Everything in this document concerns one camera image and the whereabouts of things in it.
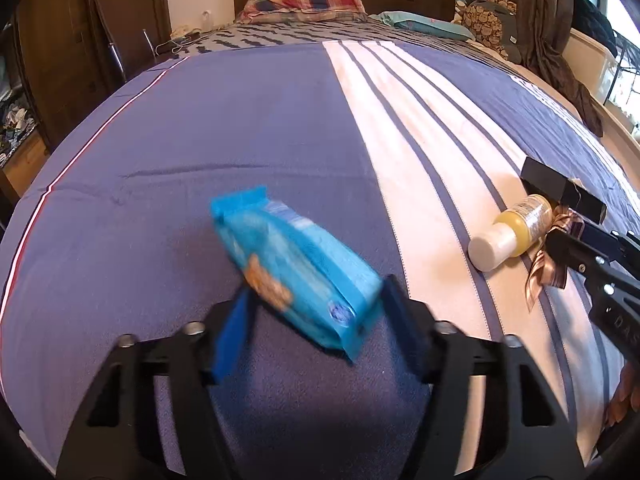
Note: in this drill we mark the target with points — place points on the blue white striped blanket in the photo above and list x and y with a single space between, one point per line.
150 160

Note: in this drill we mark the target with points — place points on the person's right hand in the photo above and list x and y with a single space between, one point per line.
625 400

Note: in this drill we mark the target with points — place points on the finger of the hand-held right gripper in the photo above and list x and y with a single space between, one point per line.
610 240
570 250

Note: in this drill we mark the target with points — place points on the black box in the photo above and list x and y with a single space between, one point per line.
555 185

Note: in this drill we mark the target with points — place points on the dark wooden wardrobe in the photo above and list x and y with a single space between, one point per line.
60 35

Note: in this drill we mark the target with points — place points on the black jacket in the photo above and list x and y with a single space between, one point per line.
592 20

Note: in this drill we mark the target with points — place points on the grey zebra patterned sheet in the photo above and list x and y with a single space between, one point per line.
310 30

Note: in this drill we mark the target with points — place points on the brown striped ribbon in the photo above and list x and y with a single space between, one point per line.
542 270

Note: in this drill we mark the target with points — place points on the white storage box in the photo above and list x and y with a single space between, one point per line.
597 67

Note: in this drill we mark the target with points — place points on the teal pillow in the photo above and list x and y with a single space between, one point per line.
425 24

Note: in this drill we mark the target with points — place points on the blue tissue packet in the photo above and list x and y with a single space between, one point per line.
300 270

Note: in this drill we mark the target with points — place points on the plaid pillow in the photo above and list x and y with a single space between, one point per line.
305 2

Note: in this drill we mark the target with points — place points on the yellow liquid bottle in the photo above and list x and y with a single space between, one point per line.
520 225

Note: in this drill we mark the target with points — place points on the brown curtain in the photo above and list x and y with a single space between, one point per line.
555 35

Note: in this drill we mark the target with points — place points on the black metal rack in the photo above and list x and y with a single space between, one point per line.
627 65

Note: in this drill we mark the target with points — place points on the folding chair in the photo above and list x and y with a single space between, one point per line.
112 45

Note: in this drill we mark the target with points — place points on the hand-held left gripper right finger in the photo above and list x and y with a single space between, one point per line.
405 330

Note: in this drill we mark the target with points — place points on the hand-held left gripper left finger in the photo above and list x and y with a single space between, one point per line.
232 332

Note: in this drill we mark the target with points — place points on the patterned brown bag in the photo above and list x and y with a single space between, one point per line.
482 22

